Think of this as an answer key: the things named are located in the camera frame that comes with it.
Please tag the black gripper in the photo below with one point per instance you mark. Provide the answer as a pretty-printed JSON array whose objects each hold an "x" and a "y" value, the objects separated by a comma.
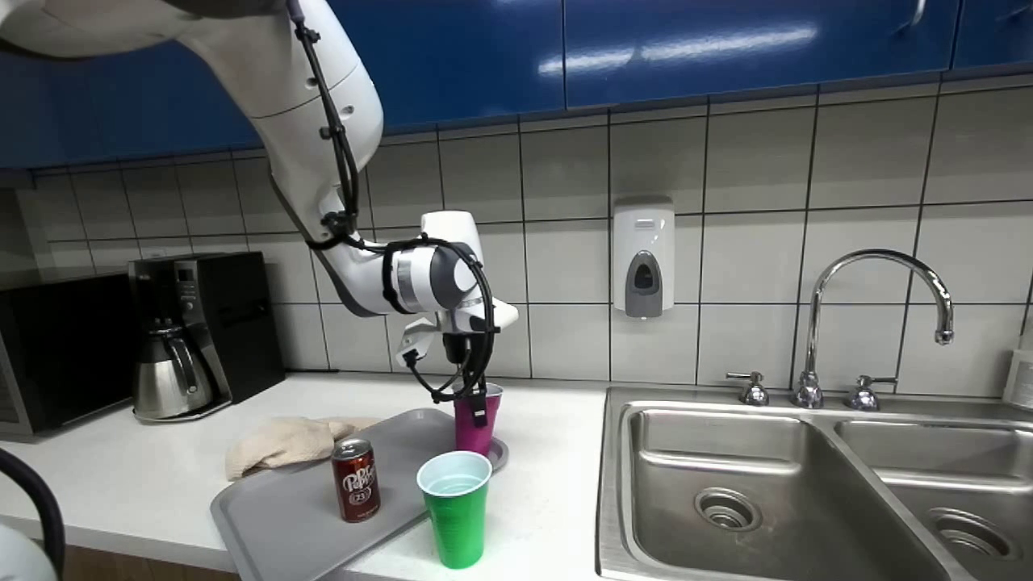
[{"x": 463, "y": 355}]

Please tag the magenta plastic cup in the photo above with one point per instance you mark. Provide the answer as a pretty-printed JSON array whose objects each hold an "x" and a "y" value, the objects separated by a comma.
[{"x": 477, "y": 434}]

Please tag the green plastic cup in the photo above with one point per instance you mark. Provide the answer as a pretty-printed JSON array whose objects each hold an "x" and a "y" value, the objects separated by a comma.
[{"x": 457, "y": 503}]

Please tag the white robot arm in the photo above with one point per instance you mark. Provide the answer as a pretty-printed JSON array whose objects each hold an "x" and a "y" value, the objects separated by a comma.
[{"x": 314, "y": 109}]

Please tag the grey plastic tray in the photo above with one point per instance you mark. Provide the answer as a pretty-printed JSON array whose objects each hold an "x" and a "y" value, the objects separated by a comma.
[{"x": 287, "y": 524}]

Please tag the red soda can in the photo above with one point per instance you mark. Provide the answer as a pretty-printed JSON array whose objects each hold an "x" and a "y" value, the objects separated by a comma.
[{"x": 357, "y": 480}]

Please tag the beige cloth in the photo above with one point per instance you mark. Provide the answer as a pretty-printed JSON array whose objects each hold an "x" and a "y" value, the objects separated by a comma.
[{"x": 289, "y": 442}]

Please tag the stainless steel double sink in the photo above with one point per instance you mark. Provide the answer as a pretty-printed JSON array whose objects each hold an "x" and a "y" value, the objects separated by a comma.
[{"x": 702, "y": 490}]

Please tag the black steel coffee maker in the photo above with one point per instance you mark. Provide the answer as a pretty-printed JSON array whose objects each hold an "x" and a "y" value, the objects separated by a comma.
[{"x": 223, "y": 309}]

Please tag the steel coffee carafe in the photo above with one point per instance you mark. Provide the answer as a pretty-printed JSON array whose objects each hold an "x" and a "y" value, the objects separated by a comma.
[{"x": 168, "y": 378}]

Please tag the blue upper cabinets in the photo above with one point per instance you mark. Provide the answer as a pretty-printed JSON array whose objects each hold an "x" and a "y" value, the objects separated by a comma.
[{"x": 109, "y": 80}]

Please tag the black microwave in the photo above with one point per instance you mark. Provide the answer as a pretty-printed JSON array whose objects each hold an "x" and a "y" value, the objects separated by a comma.
[{"x": 67, "y": 352}]

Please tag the white wall soap dispenser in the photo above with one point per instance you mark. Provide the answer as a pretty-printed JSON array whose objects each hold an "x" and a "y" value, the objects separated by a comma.
[{"x": 645, "y": 261}]

